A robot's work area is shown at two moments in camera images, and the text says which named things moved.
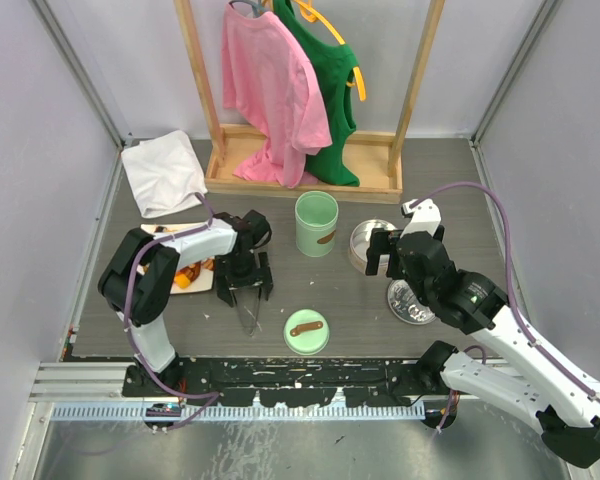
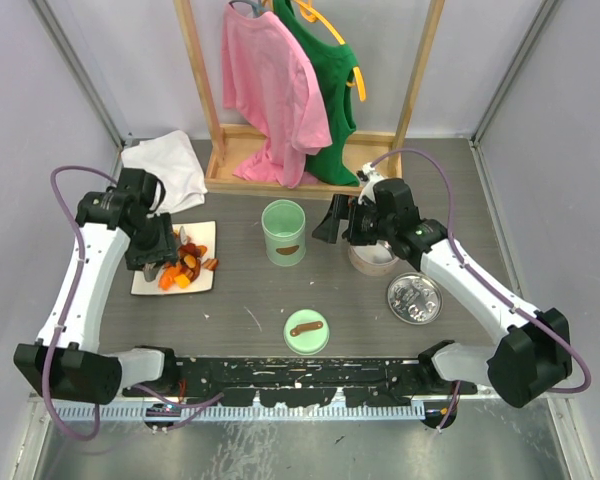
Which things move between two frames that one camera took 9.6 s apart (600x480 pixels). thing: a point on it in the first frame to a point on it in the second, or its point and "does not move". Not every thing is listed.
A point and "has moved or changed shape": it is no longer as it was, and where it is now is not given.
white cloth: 165,173 does not move
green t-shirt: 336,66 does not move
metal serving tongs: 248,302 has moved or changed shape
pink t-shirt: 268,76 does not move
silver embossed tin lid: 405,304 does not move
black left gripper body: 242,270 to 153,244
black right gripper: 381,243 to 327,231
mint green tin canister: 316,216 to 284,227
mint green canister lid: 306,332 does not move
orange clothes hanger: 310,14 does not move
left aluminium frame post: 77,70 does not move
